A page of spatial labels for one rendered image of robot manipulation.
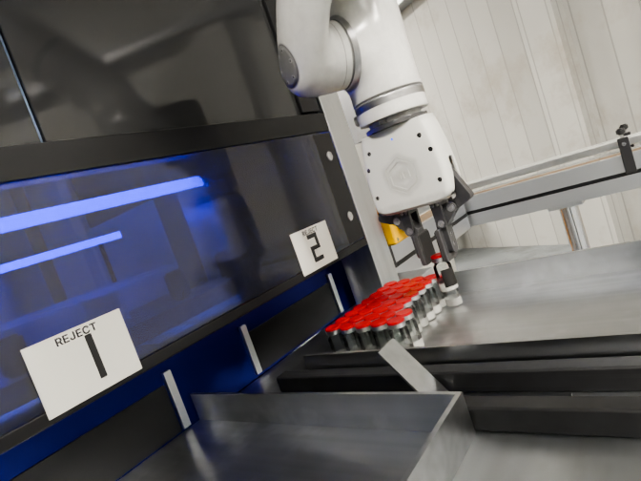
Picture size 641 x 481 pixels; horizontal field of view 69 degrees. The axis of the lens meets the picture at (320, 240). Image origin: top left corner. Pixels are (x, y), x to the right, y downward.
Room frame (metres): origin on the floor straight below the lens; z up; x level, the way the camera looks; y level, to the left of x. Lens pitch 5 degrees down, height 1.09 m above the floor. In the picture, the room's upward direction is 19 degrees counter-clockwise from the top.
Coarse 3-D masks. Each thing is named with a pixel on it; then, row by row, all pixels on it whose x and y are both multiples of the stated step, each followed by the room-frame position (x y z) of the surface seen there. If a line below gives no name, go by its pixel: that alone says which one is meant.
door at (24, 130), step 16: (0, 48) 0.43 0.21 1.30; (0, 64) 0.42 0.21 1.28; (0, 80) 0.42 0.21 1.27; (16, 80) 0.43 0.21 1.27; (0, 96) 0.42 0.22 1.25; (16, 96) 0.43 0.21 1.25; (0, 112) 0.41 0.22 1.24; (16, 112) 0.42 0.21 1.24; (0, 128) 0.41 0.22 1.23; (16, 128) 0.42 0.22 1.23; (32, 128) 0.43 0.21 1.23; (0, 144) 0.40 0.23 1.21; (16, 144) 0.41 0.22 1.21
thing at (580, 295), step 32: (544, 256) 0.60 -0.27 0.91; (576, 256) 0.58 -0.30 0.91; (608, 256) 0.56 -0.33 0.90; (640, 256) 0.54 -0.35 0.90; (480, 288) 0.66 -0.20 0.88; (512, 288) 0.62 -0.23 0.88; (544, 288) 0.58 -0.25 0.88; (576, 288) 0.54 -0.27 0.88; (608, 288) 0.51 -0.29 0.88; (640, 288) 0.48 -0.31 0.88; (448, 320) 0.59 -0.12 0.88; (480, 320) 0.55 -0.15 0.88; (512, 320) 0.52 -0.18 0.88; (544, 320) 0.49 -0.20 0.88; (576, 320) 0.46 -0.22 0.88; (608, 320) 0.44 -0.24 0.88; (640, 320) 0.35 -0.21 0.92; (352, 352) 0.49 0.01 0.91; (416, 352) 0.45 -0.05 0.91; (448, 352) 0.43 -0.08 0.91; (480, 352) 0.41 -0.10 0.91; (512, 352) 0.39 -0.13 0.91; (544, 352) 0.37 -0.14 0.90; (576, 352) 0.36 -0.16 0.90; (608, 352) 0.34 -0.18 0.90; (640, 352) 0.33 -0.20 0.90
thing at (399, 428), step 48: (192, 432) 0.51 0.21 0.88; (240, 432) 0.47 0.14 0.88; (288, 432) 0.43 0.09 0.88; (336, 432) 0.40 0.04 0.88; (384, 432) 0.38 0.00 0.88; (432, 432) 0.30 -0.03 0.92; (144, 480) 0.44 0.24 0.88; (192, 480) 0.41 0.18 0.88; (240, 480) 0.38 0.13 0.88; (288, 480) 0.35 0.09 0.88; (336, 480) 0.33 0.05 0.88; (384, 480) 0.31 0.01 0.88; (432, 480) 0.28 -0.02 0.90
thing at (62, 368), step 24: (72, 336) 0.39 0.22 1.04; (96, 336) 0.40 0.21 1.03; (120, 336) 0.42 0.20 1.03; (24, 360) 0.36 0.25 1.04; (48, 360) 0.37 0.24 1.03; (72, 360) 0.39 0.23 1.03; (120, 360) 0.41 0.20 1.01; (48, 384) 0.37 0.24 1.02; (72, 384) 0.38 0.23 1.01; (96, 384) 0.39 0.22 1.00; (48, 408) 0.36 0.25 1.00
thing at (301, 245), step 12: (312, 228) 0.67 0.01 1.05; (324, 228) 0.69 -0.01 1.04; (300, 240) 0.64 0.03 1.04; (312, 240) 0.66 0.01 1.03; (324, 240) 0.68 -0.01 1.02; (300, 252) 0.63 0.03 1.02; (324, 252) 0.67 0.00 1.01; (300, 264) 0.63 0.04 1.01; (312, 264) 0.64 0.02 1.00; (324, 264) 0.67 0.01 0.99
